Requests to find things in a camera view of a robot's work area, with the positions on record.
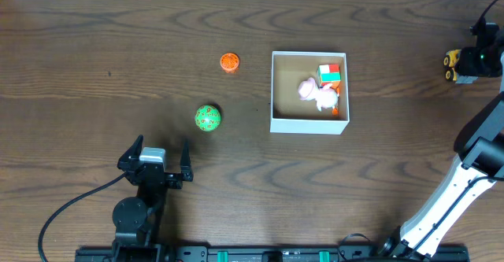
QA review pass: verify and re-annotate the grey yellow toy truck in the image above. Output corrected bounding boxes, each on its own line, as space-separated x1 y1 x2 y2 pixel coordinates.
443 50 477 84

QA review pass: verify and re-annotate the pink duck toy with hat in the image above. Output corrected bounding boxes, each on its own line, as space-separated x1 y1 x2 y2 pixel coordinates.
298 77 339 116

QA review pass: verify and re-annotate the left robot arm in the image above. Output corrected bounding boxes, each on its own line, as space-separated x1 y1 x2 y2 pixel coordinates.
111 135 194 262

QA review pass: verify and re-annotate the green number ball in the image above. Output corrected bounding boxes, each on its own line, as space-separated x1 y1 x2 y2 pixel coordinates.
195 105 221 132

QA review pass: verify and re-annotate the white cardboard box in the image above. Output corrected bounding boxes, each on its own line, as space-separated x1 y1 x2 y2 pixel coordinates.
270 51 350 135

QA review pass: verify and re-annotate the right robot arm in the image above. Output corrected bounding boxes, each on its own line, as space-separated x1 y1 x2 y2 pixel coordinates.
374 18 503 261

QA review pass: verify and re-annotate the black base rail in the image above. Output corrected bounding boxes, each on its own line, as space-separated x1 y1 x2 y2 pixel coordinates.
74 244 470 262

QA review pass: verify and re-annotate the left black cable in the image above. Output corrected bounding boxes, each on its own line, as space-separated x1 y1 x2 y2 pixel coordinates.
37 171 129 262

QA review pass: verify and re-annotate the orange round gear toy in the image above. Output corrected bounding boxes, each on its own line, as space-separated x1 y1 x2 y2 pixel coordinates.
220 53 240 73

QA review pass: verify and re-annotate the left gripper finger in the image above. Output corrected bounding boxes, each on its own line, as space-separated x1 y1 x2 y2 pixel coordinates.
117 135 143 171
180 141 194 182

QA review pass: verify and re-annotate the colourful puzzle cube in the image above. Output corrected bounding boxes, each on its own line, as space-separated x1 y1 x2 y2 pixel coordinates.
317 64 341 90

